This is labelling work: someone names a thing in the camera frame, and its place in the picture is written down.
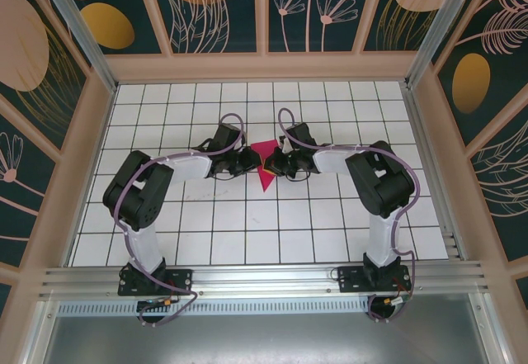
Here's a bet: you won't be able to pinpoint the pink cloth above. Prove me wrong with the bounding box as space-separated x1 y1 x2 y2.
249 139 280 193

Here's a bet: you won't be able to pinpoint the brushed grey metal sheet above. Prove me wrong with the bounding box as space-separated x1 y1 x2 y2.
39 313 502 364

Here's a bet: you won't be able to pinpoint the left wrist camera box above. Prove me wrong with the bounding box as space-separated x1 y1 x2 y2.
210 123 248 155

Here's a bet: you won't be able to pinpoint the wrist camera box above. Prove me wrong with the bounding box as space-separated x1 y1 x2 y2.
281 122 311 153
210 123 248 155

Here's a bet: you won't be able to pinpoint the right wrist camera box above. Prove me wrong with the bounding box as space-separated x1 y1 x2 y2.
281 122 311 153

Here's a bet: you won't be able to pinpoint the long aluminium base rail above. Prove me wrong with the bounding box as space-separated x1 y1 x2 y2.
39 259 493 300

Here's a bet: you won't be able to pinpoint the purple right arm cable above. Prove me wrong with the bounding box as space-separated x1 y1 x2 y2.
276 107 422 324

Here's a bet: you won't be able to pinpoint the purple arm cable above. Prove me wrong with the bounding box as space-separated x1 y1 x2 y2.
113 111 248 329
276 107 422 324

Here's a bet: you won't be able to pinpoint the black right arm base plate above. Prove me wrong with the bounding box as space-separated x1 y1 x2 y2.
336 265 412 295

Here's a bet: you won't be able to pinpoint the wall panel pink flowers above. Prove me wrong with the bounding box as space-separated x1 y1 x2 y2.
267 0 366 54

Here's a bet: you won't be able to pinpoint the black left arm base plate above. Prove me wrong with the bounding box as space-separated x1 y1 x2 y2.
118 267 194 297

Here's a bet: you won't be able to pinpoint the aluminium side rail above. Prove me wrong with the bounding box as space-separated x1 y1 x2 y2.
402 83 468 262

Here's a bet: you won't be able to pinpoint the perforated metal cable tray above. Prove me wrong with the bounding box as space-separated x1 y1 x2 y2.
57 300 372 316

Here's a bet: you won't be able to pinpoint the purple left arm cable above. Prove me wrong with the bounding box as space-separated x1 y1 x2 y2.
113 111 248 329

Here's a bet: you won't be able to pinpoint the wall panel orange circle leaves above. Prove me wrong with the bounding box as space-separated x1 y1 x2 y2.
146 0 265 55

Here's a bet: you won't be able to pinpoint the wall panel orange oval fern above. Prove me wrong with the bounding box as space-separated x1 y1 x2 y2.
431 0 528 147

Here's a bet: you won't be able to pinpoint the aluminium corner post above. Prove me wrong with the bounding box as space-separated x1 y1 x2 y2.
32 0 120 93
405 0 486 89

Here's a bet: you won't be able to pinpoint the wall panel single flower outline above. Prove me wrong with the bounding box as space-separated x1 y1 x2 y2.
0 91 58 270

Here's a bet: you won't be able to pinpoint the wall panel large pink circle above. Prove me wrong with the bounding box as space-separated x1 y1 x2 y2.
0 0 91 154

